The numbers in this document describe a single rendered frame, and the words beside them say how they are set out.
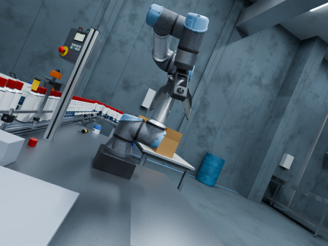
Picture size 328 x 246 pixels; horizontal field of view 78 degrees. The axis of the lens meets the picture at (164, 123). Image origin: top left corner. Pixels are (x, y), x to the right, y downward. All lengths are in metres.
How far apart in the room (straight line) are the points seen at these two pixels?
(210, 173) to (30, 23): 6.26
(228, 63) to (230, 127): 2.14
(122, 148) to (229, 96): 6.33
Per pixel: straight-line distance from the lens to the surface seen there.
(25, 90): 1.53
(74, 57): 1.29
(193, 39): 0.69
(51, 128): 1.29
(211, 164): 6.47
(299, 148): 9.74
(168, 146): 2.77
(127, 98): 6.02
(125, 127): 1.11
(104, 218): 0.72
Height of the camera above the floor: 1.17
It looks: level
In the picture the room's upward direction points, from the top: 24 degrees clockwise
